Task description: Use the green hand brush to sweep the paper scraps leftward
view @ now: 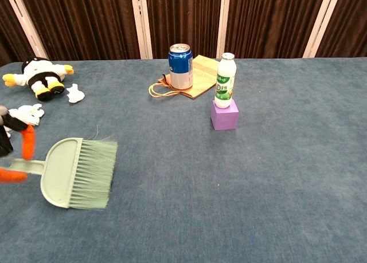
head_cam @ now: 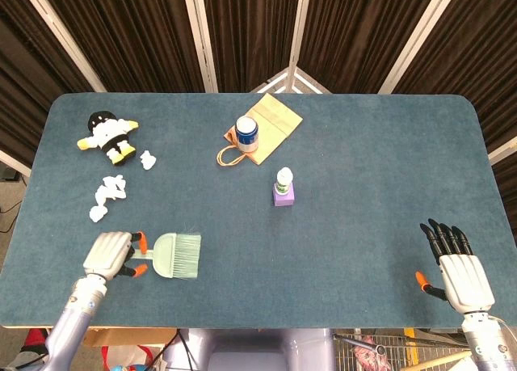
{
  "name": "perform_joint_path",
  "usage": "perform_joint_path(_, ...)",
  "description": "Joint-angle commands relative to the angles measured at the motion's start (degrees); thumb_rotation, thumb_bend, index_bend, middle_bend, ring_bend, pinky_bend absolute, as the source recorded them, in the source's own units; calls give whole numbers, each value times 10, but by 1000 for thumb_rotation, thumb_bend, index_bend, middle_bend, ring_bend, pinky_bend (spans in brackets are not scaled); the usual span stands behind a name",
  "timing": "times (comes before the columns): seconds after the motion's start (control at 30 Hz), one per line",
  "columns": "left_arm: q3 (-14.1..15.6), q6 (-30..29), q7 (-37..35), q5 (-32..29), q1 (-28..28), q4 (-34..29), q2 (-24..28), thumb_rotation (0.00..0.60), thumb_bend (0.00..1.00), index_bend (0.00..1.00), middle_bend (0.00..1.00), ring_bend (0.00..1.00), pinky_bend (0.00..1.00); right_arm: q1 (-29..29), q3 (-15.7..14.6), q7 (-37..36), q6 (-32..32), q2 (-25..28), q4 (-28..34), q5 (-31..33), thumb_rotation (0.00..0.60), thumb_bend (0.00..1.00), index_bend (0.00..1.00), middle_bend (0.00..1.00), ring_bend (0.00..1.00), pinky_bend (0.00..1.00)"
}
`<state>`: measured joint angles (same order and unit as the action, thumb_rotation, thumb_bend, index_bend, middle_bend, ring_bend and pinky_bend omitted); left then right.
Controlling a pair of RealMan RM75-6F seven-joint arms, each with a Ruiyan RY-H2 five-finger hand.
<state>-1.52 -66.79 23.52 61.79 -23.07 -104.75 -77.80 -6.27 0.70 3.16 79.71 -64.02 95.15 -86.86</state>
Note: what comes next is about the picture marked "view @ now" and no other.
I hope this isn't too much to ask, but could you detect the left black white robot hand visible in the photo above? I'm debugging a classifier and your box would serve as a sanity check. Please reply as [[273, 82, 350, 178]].
[[0, 105, 37, 184]]

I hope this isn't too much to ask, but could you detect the mint green hand brush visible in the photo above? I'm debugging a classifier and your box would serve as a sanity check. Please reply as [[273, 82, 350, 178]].
[[1, 127, 119, 210]]

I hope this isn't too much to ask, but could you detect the blue white soda can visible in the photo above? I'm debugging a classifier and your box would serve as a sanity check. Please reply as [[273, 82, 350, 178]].
[[167, 43, 194, 90]]

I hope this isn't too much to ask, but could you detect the black white penguin plush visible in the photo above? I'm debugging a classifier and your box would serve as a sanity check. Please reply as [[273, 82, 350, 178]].
[[2, 56, 75, 102]]

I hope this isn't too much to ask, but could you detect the blue felt table cover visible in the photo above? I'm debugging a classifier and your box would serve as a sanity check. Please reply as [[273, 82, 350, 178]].
[[0, 56, 367, 263]]

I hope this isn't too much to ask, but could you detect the brown paper bag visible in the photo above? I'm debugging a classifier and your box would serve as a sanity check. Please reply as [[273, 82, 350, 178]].
[[148, 54, 221, 100]]

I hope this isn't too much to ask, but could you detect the purple foam cube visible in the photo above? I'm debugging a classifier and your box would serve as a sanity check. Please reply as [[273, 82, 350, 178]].
[[210, 99, 240, 131]]

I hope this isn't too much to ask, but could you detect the dark brown curtain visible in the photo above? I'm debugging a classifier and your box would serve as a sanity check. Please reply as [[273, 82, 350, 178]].
[[0, 0, 367, 68]]

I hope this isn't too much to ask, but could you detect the white frame post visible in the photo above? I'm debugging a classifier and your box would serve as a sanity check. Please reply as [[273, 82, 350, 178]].
[[2, 0, 49, 60], [216, 0, 232, 59], [130, 0, 153, 60], [303, 0, 344, 58]]

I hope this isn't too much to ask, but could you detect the white green drink bottle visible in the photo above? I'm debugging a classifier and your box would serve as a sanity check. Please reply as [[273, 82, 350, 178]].
[[214, 52, 237, 109]]

